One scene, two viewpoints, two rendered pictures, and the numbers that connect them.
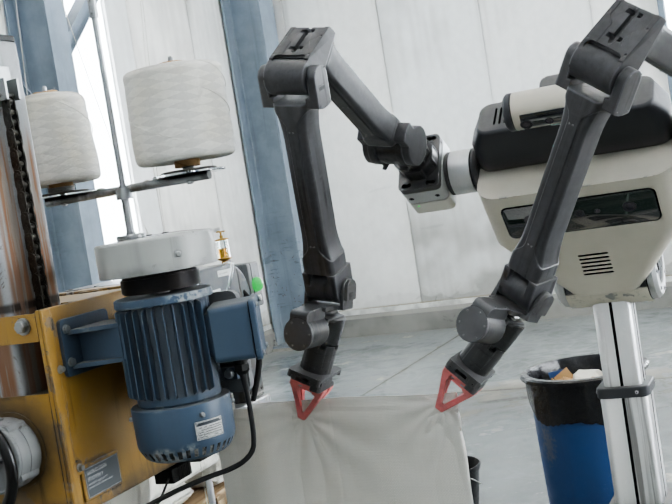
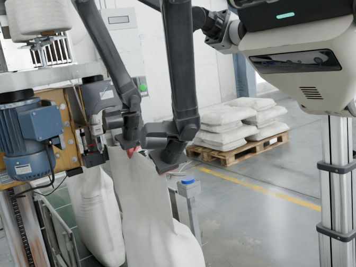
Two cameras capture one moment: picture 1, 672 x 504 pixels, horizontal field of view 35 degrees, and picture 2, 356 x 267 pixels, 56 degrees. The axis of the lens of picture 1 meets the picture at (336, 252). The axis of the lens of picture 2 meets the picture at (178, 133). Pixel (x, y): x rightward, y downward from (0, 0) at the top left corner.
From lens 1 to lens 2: 1.22 m
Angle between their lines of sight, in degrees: 35
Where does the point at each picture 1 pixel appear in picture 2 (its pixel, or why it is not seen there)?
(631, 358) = (337, 150)
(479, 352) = (163, 151)
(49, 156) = (13, 29)
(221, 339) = (23, 128)
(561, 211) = (178, 74)
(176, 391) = (7, 150)
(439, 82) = not seen: outside the picture
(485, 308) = (145, 131)
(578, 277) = (304, 99)
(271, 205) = not seen: hidden behind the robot
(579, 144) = (167, 27)
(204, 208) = not seen: hidden behind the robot
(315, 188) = (99, 47)
